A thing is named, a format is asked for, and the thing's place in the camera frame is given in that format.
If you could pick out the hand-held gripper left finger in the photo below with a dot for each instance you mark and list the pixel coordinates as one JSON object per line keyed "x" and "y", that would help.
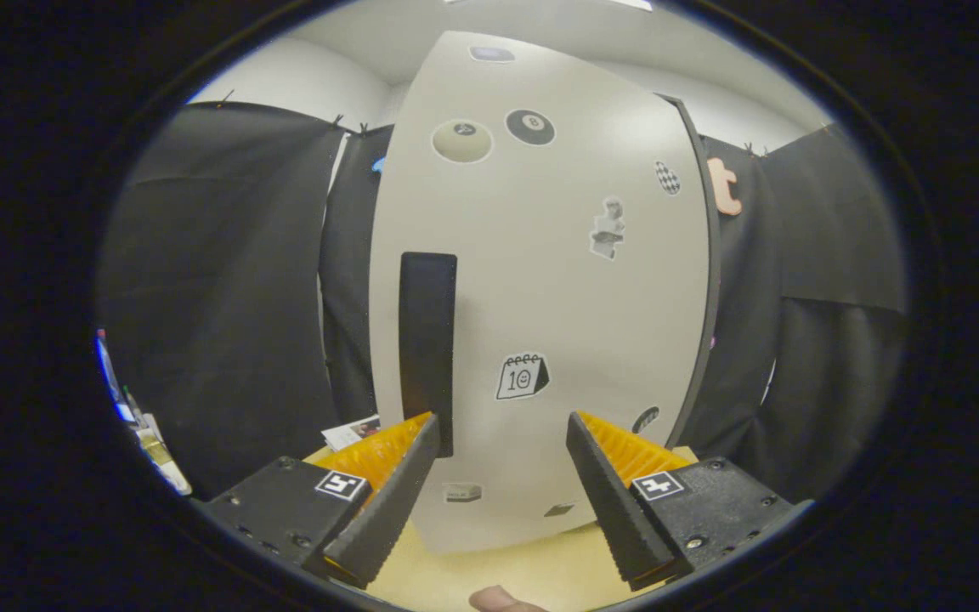
{"x": 396, "y": 501}

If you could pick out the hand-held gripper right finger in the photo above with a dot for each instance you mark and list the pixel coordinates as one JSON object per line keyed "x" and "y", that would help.
{"x": 613, "y": 501}

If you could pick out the white shoe cabinet door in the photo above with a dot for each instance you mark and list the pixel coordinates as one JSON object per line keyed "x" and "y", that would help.
{"x": 540, "y": 280}

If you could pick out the grey shoe cabinet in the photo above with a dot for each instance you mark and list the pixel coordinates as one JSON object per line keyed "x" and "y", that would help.
{"x": 715, "y": 289}

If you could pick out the white cover book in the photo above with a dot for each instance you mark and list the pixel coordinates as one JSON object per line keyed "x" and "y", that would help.
{"x": 352, "y": 431}

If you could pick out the white side table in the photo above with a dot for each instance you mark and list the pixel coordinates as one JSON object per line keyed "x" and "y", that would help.
{"x": 165, "y": 459}

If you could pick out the black backdrop cloth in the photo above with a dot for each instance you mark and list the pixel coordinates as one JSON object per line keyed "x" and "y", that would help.
{"x": 226, "y": 297}

